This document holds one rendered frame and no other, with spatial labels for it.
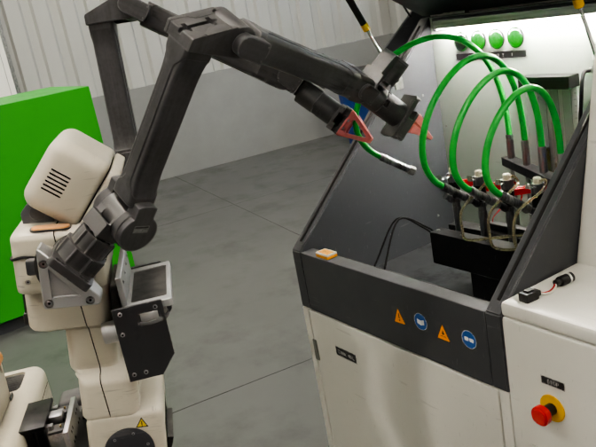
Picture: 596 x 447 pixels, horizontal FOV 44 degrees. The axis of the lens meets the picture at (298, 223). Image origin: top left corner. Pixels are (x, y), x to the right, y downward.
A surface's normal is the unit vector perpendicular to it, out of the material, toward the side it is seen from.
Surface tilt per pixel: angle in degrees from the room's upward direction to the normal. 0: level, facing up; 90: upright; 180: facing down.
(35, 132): 90
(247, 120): 90
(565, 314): 0
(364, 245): 90
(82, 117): 90
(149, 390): 8
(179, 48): 74
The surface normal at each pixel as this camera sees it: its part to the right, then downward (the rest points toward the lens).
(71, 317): 0.18, 0.25
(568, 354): -0.82, 0.30
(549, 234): 0.55, 0.15
